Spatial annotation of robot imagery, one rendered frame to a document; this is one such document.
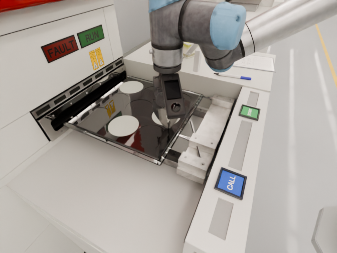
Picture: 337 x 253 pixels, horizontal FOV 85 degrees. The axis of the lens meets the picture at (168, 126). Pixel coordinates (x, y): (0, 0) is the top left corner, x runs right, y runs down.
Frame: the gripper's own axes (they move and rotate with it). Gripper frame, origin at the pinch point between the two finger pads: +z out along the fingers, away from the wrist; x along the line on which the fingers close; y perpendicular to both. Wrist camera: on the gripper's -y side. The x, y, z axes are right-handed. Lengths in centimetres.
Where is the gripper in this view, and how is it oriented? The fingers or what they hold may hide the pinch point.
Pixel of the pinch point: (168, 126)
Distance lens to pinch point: 57.9
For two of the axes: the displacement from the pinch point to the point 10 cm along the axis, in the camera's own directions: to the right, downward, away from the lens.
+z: 0.0, 7.3, 6.8
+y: -1.5, -6.8, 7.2
